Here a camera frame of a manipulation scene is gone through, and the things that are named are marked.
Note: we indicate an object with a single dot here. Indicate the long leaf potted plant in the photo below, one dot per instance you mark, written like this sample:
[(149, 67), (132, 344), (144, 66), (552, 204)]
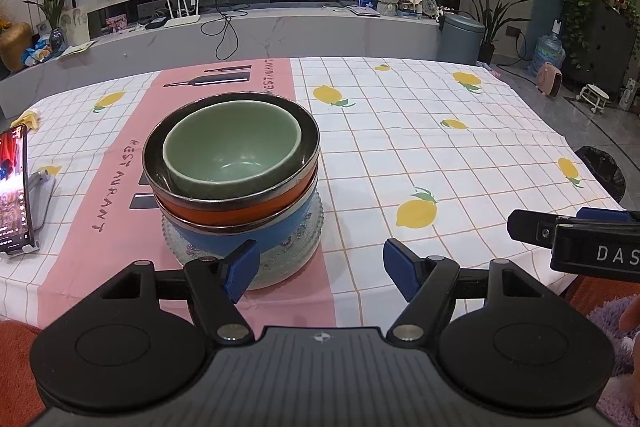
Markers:
[(486, 53)]

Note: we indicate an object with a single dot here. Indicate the yellow cloth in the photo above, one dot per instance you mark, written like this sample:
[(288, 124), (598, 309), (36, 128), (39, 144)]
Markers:
[(33, 119)]

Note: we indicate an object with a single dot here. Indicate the dark cabinet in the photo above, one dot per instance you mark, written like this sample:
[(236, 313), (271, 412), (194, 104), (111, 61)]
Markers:
[(607, 52)]

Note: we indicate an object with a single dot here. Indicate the patterned display plate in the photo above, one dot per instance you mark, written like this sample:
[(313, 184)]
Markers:
[(431, 2)]

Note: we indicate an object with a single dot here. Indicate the white router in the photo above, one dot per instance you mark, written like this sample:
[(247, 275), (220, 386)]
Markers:
[(182, 22)]

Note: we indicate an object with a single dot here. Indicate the grey phone stand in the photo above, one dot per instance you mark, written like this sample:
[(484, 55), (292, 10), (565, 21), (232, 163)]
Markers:
[(42, 202)]

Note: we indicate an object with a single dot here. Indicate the pink placemat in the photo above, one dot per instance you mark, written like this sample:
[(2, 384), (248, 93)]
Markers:
[(100, 257)]

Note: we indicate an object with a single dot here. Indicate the papers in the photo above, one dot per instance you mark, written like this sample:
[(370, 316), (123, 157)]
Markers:
[(77, 49)]

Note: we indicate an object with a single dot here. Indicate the purple fuzzy clothing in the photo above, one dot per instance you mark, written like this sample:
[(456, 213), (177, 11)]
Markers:
[(607, 332)]

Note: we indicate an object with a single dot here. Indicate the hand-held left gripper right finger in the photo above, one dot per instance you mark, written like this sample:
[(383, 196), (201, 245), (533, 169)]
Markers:
[(402, 269)]

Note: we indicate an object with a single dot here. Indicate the water bottle with pump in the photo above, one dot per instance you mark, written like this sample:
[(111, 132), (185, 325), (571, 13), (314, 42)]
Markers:
[(547, 54)]

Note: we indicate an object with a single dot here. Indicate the blue snack bag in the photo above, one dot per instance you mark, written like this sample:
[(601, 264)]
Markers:
[(37, 52)]

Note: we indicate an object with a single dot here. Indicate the grey trash can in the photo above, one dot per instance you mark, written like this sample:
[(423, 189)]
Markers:
[(460, 42)]

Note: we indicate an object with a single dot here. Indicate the potted plant in blue vase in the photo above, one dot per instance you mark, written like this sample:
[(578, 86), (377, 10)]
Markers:
[(58, 39)]

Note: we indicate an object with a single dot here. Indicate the orange steel bowl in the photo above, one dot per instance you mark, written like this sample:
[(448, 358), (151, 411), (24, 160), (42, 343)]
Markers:
[(225, 213)]

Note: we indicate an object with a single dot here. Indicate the pink heater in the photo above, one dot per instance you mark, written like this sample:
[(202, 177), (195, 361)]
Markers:
[(550, 81)]

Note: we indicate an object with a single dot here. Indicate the gold vase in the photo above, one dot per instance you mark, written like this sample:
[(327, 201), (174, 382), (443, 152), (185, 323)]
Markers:
[(15, 49)]

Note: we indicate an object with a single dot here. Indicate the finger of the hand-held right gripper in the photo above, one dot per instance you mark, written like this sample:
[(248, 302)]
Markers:
[(602, 214), (530, 227)]

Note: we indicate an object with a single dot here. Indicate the white stool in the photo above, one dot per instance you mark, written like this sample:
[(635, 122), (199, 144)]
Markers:
[(594, 93)]

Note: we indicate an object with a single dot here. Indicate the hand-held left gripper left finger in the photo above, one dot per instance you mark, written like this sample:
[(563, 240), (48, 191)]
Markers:
[(242, 272)]

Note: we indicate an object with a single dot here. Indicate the floral glass plate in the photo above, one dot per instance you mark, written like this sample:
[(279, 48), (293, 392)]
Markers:
[(285, 269), (314, 227)]

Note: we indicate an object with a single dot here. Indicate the pink photo card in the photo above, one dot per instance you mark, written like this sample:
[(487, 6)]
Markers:
[(116, 24)]

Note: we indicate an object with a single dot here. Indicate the green bowl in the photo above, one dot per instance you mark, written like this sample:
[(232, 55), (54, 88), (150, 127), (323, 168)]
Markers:
[(225, 142)]

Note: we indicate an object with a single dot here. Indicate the blue steel bowl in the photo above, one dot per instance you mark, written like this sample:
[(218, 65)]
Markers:
[(200, 241)]

